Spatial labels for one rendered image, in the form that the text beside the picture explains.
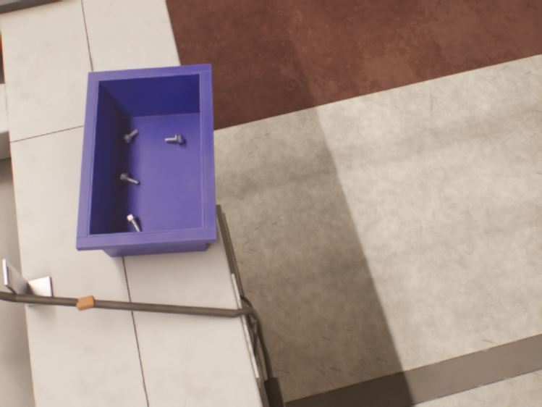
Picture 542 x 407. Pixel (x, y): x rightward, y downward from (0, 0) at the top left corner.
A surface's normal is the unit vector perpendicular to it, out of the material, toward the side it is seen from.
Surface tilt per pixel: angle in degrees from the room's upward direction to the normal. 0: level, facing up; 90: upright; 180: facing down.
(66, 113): 0
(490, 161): 0
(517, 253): 0
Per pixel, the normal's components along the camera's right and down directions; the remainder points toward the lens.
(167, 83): 0.06, 0.84
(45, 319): -0.03, -0.46
